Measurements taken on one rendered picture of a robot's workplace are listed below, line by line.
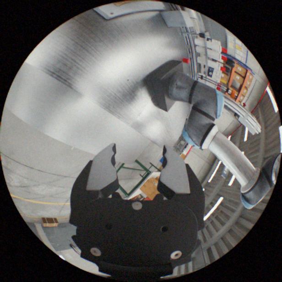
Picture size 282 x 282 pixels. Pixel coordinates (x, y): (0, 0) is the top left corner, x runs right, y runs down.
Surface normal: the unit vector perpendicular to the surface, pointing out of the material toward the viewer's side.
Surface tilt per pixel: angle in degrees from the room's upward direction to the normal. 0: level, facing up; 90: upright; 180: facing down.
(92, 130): 0
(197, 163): 90
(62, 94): 0
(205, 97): 91
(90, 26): 0
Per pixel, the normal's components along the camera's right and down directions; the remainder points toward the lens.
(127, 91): 0.70, 0.54
